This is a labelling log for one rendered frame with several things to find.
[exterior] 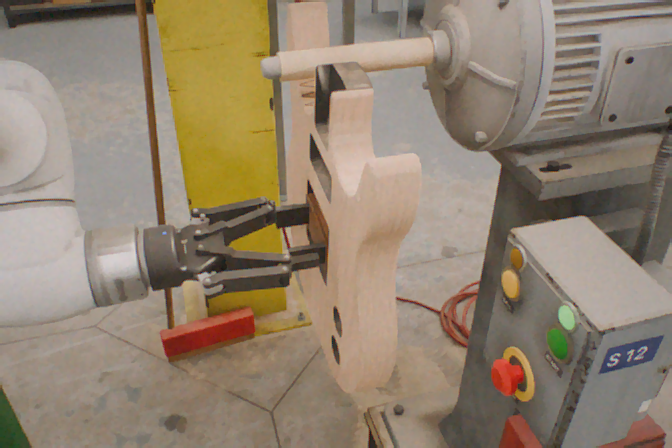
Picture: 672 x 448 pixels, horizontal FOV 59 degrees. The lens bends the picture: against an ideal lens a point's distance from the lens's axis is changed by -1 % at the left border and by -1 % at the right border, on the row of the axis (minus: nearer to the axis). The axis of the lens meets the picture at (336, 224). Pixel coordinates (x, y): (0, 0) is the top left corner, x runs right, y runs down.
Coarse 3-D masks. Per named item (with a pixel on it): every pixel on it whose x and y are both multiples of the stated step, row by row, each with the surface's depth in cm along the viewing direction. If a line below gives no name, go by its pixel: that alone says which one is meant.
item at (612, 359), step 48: (528, 240) 62; (576, 240) 62; (528, 288) 62; (576, 288) 56; (624, 288) 56; (528, 336) 63; (576, 336) 55; (624, 336) 54; (528, 384) 64; (576, 384) 57; (624, 384) 59; (576, 432) 61; (624, 432) 65
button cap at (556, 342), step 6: (552, 330) 58; (558, 330) 57; (552, 336) 58; (558, 336) 57; (552, 342) 58; (558, 342) 57; (564, 342) 56; (552, 348) 58; (558, 348) 57; (564, 348) 56; (558, 354) 57; (564, 354) 56
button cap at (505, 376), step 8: (496, 360) 66; (504, 360) 66; (496, 368) 66; (504, 368) 65; (512, 368) 65; (520, 368) 66; (496, 376) 66; (504, 376) 65; (512, 376) 64; (520, 376) 65; (496, 384) 66; (504, 384) 65; (512, 384) 64; (504, 392) 65; (512, 392) 65
